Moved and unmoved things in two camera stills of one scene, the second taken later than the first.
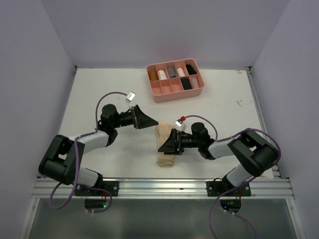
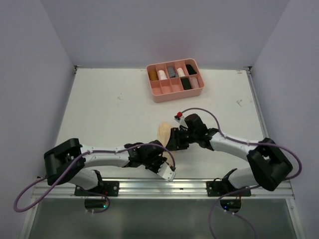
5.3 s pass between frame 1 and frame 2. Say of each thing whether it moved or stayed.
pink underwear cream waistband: stayed
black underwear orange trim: stayed
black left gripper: moved
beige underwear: stayed
